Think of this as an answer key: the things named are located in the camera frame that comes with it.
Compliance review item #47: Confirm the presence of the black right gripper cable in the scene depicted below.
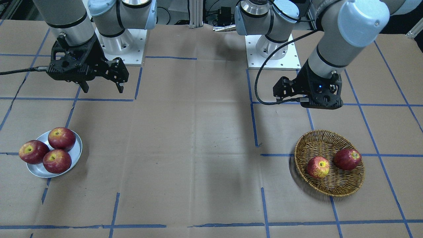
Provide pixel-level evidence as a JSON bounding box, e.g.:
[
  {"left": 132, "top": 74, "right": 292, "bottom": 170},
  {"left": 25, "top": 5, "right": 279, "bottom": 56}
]
[{"left": 0, "top": 66, "right": 48, "bottom": 76}]

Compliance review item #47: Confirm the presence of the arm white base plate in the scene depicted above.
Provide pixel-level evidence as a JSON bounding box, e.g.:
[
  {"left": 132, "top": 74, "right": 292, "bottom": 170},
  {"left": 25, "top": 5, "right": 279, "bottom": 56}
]
[
  {"left": 245, "top": 35, "right": 301, "bottom": 71},
  {"left": 95, "top": 28, "right": 148, "bottom": 66}
]

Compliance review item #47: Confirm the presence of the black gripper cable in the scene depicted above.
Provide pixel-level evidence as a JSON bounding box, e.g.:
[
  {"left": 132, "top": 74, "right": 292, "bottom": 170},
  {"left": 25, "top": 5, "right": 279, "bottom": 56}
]
[
  {"left": 0, "top": 66, "right": 48, "bottom": 76},
  {"left": 254, "top": 0, "right": 319, "bottom": 106}
]

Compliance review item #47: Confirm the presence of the dark red apple in basket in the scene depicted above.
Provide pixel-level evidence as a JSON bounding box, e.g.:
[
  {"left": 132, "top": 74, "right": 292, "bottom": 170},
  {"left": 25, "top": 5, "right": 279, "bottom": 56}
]
[{"left": 334, "top": 148, "right": 362, "bottom": 171}]

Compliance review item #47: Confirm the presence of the yellow red apple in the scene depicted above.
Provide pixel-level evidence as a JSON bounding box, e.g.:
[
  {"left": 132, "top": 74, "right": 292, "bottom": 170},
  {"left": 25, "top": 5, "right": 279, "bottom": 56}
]
[{"left": 306, "top": 156, "right": 330, "bottom": 179}]

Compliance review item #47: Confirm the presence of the light blue plate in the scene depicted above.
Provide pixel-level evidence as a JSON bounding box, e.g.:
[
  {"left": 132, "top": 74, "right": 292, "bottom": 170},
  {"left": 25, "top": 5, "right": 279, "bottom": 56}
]
[{"left": 26, "top": 132, "right": 83, "bottom": 178}]

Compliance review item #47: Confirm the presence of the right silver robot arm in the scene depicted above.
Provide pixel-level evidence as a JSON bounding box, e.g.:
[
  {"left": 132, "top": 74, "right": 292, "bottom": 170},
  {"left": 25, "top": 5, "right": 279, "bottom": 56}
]
[{"left": 33, "top": 0, "right": 157, "bottom": 93}]

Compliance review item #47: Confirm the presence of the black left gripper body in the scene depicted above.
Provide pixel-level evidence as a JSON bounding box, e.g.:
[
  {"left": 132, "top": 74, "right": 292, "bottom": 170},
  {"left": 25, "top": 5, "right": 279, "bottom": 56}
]
[{"left": 273, "top": 62, "right": 343, "bottom": 110}]

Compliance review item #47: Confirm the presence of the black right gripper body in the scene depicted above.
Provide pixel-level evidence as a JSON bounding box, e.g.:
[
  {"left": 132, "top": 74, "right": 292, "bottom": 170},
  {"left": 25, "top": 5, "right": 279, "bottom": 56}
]
[{"left": 46, "top": 33, "right": 129, "bottom": 83}]

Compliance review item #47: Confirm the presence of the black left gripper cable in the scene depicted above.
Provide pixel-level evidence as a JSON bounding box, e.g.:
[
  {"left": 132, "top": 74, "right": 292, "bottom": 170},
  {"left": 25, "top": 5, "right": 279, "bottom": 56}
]
[{"left": 254, "top": 0, "right": 319, "bottom": 106}]

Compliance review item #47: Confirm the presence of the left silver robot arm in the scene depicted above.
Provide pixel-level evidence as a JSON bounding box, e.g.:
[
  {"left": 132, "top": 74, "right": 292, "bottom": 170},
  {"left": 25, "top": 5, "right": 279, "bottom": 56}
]
[{"left": 234, "top": 0, "right": 421, "bottom": 109}]

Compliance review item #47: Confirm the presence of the red apple on plate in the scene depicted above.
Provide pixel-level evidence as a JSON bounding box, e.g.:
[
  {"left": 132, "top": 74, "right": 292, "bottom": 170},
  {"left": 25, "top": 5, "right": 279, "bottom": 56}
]
[
  {"left": 47, "top": 127, "right": 76, "bottom": 151},
  {"left": 42, "top": 149, "right": 72, "bottom": 174},
  {"left": 18, "top": 140, "right": 50, "bottom": 165}
]

